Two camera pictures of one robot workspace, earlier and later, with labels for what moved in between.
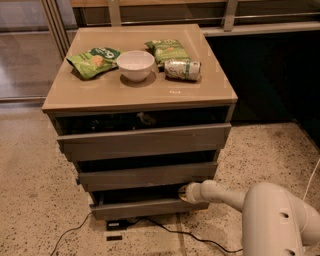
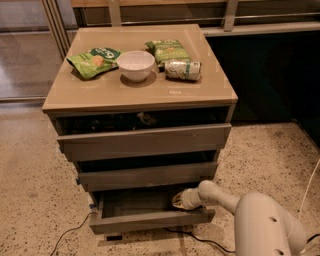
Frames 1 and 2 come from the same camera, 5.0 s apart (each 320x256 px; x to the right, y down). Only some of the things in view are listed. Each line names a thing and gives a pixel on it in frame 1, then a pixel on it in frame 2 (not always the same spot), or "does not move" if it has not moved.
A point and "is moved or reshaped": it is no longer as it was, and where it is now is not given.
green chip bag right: (167, 50) does not move
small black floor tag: (114, 238) does not move
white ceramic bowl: (135, 65) does not move
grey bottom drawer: (102, 210) is moved or reshaped
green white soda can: (182, 69) does not move
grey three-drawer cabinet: (143, 110) does not move
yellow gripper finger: (184, 187) → (177, 200)
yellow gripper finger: (183, 198) → (177, 203)
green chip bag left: (92, 62) does not move
